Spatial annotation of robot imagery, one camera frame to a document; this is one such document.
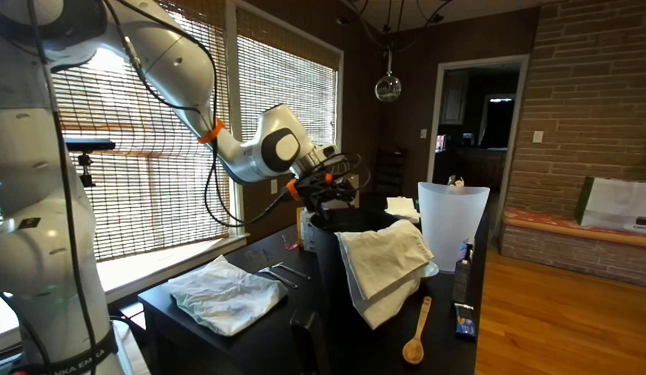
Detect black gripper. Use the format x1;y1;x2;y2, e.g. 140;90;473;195
295;145;364;214

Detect small folded white cloth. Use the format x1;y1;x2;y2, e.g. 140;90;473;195
383;195;423;225

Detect black bin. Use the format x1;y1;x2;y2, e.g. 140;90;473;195
304;207;409;375

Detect translucent white bin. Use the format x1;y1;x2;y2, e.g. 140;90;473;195
414;181;492;275

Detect pale blue crinkled cloth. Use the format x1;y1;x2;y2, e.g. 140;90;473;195
164;254;289;339

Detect dark small shelf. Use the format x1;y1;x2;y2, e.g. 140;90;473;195
376;147;409;200

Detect narrow bamboo window blind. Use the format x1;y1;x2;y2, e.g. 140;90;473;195
237;33;341;163

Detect silver metal tongs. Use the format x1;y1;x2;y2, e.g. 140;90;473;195
257;261;312;290

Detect hanging glass globe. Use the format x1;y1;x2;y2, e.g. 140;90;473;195
374;48;405;104

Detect dark bottle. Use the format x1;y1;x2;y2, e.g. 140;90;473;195
453;240;475;306

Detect wide bamboo window blind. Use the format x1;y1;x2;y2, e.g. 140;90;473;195
0;0;232;262

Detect black wooden table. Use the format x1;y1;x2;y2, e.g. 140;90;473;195
137;207;492;375

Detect wooden spoon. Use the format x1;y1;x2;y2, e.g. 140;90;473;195
401;294;434;367

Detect white door frame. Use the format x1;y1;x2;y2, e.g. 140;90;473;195
426;54;532;245

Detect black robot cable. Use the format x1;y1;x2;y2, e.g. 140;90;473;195
103;0;300;229

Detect black camera on stand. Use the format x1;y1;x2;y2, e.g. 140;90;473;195
62;136;119;187

